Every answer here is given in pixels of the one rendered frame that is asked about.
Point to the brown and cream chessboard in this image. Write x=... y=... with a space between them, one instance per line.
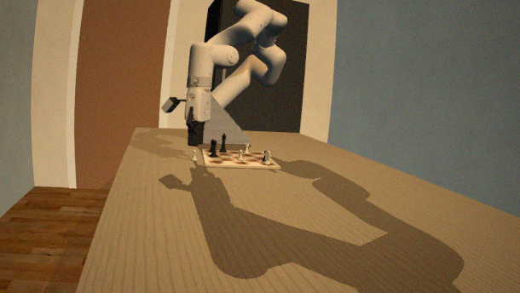
x=229 y=159

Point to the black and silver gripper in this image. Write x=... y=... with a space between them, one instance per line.
x=198 y=106

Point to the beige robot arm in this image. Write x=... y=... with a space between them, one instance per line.
x=265 y=65

